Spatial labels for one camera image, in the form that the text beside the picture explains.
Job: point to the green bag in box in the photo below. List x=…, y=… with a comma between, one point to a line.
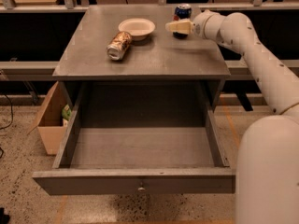
x=66, y=112

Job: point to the gold crushed soda can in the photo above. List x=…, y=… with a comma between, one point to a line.
x=119, y=45

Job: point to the round metal drawer knob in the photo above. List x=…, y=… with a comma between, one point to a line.
x=141, y=188

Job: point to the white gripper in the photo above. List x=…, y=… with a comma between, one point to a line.
x=197, y=27

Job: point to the grey wooden cabinet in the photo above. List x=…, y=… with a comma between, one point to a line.
x=160, y=56

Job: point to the blue pepsi can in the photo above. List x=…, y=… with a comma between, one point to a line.
x=182, y=11

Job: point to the brown cardboard box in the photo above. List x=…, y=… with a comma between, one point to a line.
x=49, y=121

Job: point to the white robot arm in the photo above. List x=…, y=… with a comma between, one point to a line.
x=267, y=166

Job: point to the white paper bowl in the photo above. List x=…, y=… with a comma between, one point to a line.
x=138, y=28

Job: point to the grey open top drawer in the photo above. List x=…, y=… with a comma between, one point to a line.
x=120, y=135

